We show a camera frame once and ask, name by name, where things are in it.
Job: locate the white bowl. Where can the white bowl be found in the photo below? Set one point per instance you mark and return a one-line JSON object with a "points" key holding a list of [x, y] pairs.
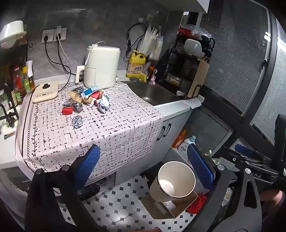
{"points": [[11, 33]]}

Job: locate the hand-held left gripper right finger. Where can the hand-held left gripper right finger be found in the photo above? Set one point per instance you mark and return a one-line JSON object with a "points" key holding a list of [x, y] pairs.
{"points": [[200, 165]]}

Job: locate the black patterned white tablecloth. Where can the black patterned white tablecloth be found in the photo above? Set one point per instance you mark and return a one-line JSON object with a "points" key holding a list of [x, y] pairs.
{"points": [[93, 138]]}

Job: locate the white printed paper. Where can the white printed paper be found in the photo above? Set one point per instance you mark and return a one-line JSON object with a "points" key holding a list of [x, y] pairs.
{"points": [[104, 103]]}

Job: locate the small red box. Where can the small red box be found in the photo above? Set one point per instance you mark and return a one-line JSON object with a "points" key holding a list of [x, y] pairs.
{"points": [[67, 110]]}

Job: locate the red packet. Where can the red packet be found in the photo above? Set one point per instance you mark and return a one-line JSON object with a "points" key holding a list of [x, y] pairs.
{"points": [[97, 95]]}

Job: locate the white rag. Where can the white rag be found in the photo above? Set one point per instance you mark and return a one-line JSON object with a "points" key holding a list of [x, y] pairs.
{"points": [[193, 102]]}

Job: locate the white plastic container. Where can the white plastic container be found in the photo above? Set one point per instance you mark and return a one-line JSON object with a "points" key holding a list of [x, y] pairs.
{"points": [[194, 48]]}

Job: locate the cream waste bin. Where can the cream waste bin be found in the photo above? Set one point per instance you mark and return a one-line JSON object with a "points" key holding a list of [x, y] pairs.
{"points": [[176, 180]]}

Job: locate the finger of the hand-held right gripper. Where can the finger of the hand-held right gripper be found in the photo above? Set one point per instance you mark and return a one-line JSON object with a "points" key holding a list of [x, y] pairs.
{"points": [[242, 149], [236, 161]]}

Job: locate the person's right hand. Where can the person's right hand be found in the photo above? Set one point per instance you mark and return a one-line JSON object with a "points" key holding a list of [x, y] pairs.
{"points": [[272, 196]]}

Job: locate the red plastic bag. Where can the red plastic bag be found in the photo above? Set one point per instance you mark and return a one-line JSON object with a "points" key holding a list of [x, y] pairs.
{"points": [[197, 204]]}

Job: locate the orange detergent bottle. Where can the orange detergent bottle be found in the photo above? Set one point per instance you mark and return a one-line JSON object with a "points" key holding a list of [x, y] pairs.
{"points": [[178, 139]]}

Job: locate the blue and white carton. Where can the blue and white carton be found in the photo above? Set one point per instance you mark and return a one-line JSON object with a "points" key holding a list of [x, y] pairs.
{"points": [[88, 91]]}

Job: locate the foil ball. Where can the foil ball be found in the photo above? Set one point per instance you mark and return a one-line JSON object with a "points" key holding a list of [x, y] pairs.
{"points": [[77, 122]]}

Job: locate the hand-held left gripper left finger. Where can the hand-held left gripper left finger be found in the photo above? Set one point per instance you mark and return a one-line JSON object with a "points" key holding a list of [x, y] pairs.
{"points": [[88, 165]]}

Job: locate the washing machine door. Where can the washing machine door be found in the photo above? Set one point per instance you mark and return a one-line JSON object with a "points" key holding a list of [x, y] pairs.
{"points": [[13, 178]]}

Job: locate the white laundry detergent bottle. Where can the white laundry detergent bottle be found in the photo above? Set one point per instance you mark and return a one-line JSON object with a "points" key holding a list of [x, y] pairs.
{"points": [[185, 147]]}

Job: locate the hanging clear plastic bags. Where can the hanging clear plastic bags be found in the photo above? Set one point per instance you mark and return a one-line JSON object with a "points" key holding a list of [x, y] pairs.
{"points": [[150, 43]]}

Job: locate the dark foil wrapper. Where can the dark foil wrapper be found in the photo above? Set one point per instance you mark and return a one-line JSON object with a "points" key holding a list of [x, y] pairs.
{"points": [[77, 89]]}

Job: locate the black dish rack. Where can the black dish rack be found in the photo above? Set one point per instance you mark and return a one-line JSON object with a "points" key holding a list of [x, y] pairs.
{"points": [[185, 67]]}

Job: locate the yellow sponge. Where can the yellow sponge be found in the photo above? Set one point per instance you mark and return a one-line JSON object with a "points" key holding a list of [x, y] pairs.
{"points": [[143, 77]]}

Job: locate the yellow dish soap bottle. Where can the yellow dish soap bottle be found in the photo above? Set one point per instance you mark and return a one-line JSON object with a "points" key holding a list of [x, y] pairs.
{"points": [[135, 67]]}

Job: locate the grey sink plug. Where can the grey sink plug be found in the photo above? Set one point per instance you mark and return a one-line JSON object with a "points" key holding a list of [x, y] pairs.
{"points": [[134, 79]]}

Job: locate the steel sink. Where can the steel sink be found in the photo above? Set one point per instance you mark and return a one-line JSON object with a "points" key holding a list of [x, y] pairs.
{"points": [[152, 92]]}

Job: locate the grey wall socket panel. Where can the grey wall socket panel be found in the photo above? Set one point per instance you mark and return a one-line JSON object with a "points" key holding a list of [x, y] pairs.
{"points": [[54, 34]]}

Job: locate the grey cabinet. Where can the grey cabinet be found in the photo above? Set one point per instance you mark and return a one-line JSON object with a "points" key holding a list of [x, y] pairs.
{"points": [[176, 125]]}

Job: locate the cream air fryer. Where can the cream air fryer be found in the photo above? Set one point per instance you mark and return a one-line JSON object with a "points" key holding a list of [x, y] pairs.
{"points": [[102, 67]]}

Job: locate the row of condiment bottles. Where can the row of condiment bottles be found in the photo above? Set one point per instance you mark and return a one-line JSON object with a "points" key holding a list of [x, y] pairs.
{"points": [[22, 80]]}

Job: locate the cardboard box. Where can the cardboard box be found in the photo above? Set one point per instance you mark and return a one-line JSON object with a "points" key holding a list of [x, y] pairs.
{"points": [[160, 209]]}

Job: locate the beige cutting board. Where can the beige cutting board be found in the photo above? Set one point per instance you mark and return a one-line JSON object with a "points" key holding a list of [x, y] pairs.
{"points": [[198, 78]]}

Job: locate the brown paper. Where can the brown paper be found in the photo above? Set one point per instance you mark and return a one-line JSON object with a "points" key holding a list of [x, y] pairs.
{"points": [[76, 96]]}

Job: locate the silver wrapper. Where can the silver wrapper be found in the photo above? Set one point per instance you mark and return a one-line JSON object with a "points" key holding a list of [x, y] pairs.
{"points": [[67, 103]]}

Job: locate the small pink bottle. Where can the small pink bottle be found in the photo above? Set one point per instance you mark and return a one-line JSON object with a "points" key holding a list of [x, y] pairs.
{"points": [[154, 78]]}

